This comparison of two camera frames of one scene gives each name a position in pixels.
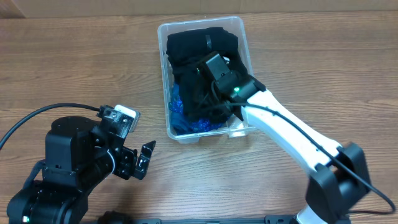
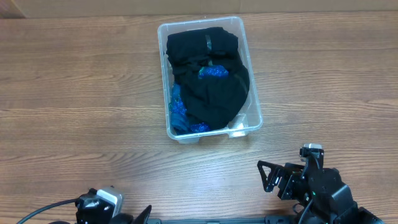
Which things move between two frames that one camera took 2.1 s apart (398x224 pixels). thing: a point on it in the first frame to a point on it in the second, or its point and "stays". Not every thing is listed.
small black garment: [190, 45] stays
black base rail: [293, 219] stays
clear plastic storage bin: [233, 128] stays
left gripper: [127, 167] to [142, 218]
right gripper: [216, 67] to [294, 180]
